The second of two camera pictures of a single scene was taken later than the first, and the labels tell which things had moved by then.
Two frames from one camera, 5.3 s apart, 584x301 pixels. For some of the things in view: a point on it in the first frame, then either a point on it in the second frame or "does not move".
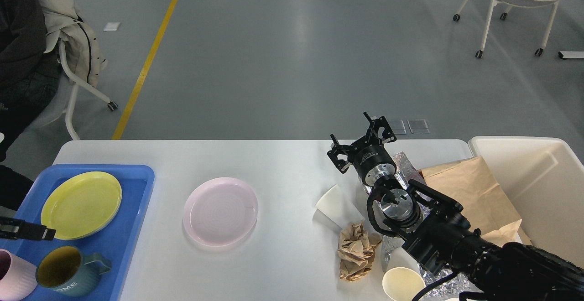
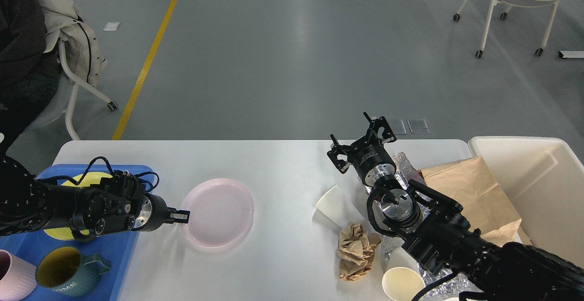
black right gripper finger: x=339 y=152 does not move
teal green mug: x=65 y=271 does not move
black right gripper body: x=373 y=163 does not move
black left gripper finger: x=14 y=229 → x=179 y=217
